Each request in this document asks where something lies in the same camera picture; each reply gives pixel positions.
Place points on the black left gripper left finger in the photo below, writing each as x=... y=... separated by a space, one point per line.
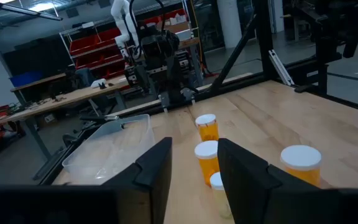
x=148 y=174

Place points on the white object on workbench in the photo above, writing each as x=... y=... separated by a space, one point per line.
x=98 y=83

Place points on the ceiling light bar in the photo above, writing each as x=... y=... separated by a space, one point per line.
x=20 y=8

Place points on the grey angled frame bracket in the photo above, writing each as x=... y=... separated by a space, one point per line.
x=280 y=67

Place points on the black neighbouring rig structure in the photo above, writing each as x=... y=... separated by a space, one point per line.
x=325 y=46

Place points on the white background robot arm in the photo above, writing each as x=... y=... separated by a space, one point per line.
x=121 y=12

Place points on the cardboard box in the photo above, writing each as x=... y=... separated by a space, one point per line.
x=48 y=119

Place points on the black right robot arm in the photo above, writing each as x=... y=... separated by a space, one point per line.
x=157 y=46

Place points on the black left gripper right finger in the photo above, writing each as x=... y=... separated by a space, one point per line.
x=247 y=186

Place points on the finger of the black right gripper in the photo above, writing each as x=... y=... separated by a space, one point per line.
x=190 y=95
x=165 y=102

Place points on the white round pillar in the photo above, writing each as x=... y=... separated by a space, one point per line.
x=228 y=21

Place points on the black aluminium rig frame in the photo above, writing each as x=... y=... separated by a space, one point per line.
x=264 y=37

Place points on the long wooden workbench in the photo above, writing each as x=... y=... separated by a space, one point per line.
x=57 y=101

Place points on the orange pill bottle white cap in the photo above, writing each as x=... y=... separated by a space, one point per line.
x=208 y=132
x=207 y=165

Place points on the large orange pill bottle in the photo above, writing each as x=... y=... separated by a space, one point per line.
x=301 y=158

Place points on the metal shelf with red bins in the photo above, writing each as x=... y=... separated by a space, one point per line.
x=85 y=43

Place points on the clear plastic bin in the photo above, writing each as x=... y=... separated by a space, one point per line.
x=104 y=149

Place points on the blue storage bin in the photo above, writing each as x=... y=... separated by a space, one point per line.
x=25 y=79

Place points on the pale yellow pill bottle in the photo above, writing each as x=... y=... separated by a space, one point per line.
x=221 y=199

